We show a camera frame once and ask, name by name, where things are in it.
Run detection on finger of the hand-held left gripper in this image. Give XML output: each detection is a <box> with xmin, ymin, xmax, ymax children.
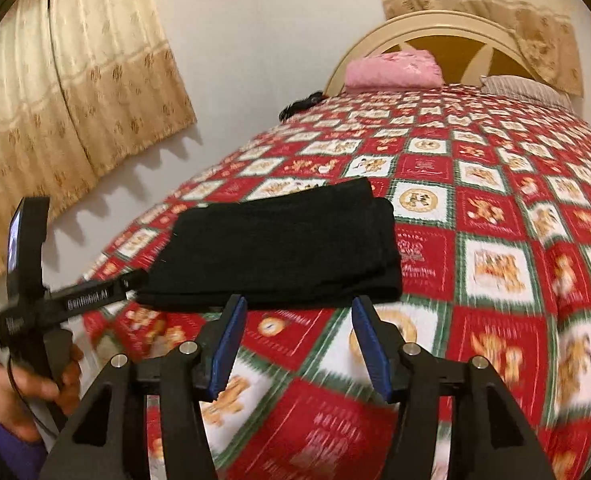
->
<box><xmin>119</xmin><ymin>268</ymin><xmax>150</xmax><ymax>297</ymax></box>

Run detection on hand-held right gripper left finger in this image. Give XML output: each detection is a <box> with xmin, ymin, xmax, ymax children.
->
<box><xmin>40</xmin><ymin>294</ymin><xmax>249</xmax><ymax>480</ymax></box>

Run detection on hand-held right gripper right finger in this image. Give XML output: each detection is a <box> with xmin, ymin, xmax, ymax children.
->
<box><xmin>350</xmin><ymin>296</ymin><xmax>556</xmax><ymax>480</ymax></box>

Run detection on black pants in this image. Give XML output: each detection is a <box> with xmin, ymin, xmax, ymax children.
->
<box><xmin>136</xmin><ymin>176</ymin><xmax>404</xmax><ymax>312</ymax></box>

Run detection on person's left forearm purple sleeve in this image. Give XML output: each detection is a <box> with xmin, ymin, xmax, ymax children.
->
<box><xmin>0</xmin><ymin>399</ymin><xmax>49</xmax><ymax>480</ymax></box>

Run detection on person's left hand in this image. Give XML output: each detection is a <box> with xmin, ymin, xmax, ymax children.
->
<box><xmin>0</xmin><ymin>345</ymin><xmax>84</xmax><ymax>444</ymax></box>

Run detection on red checkered printed blanket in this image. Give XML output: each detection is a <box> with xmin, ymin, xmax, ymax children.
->
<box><xmin>82</xmin><ymin>82</ymin><xmax>591</xmax><ymax>480</ymax></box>

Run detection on dark cloth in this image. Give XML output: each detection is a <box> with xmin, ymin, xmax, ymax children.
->
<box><xmin>277</xmin><ymin>90</ymin><xmax>325</xmax><ymax>121</ymax></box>

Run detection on pink pillow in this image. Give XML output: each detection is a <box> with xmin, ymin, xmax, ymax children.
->
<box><xmin>344</xmin><ymin>50</ymin><xmax>444</xmax><ymax>90</ymax></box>

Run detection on striped pillow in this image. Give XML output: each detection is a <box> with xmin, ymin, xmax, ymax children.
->
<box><xmin>479</xmin><ymin>75</ymin><xmax>574</xmax><ymax>112</ymax></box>

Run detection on cream wooden headboard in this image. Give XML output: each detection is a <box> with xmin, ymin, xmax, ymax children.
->
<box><xmin>323</xmin><ymin>9</ymin><xmax>584</xmax><ymax>99</ymax></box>

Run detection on thin black cable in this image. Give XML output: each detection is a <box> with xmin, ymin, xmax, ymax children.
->
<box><xmin>5</xmin><ymin>352</ymin><xmax>60</xmax><ymax>437</ymax></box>

